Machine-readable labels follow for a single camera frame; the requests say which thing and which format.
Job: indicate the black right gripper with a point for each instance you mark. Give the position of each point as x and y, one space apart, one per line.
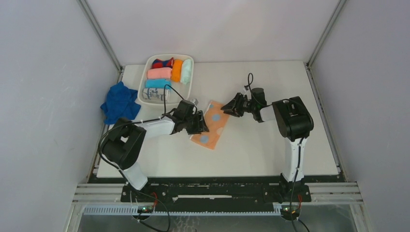
234 107

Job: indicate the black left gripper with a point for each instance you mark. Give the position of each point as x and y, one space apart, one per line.
200 126

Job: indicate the orange towel with blue dots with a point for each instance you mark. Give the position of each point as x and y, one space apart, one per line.
215 120

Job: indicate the blue microfiber towel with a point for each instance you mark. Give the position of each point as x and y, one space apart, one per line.
120 102

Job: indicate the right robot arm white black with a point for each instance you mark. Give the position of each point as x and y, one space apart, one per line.
294 124

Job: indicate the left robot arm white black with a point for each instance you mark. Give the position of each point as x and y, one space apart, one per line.
121 145

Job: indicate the white plastic tray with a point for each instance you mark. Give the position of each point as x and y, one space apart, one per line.
178 90

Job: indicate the white printed rolled towel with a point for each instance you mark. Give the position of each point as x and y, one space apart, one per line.
156 94

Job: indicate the mint green rolled towel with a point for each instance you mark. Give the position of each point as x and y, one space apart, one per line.
186 71

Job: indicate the orange rolled towel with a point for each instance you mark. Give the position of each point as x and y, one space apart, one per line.
176 70

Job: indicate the light blue rolled towel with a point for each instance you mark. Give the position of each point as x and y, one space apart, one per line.
158 83

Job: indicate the pink rolled towel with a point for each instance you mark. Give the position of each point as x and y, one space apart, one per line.
159 73

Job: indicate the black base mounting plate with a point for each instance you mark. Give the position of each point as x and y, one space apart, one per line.
215 194

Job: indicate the red and blue rolled towel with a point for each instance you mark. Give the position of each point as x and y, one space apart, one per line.
158 63

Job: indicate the left circuit board with wires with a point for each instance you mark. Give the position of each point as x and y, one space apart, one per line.
151 209

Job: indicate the circuit board with wires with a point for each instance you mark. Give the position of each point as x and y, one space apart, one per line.
292 213
151 209

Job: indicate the right circuit board with wires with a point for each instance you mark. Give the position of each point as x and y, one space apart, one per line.
292 213

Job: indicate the right aluminium frame post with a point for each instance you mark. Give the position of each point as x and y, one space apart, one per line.
326 32

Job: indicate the aluminium frame post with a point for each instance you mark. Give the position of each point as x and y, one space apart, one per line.
86 8
326 32

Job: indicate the left aluminium frame post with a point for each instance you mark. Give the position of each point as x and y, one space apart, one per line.
86 8

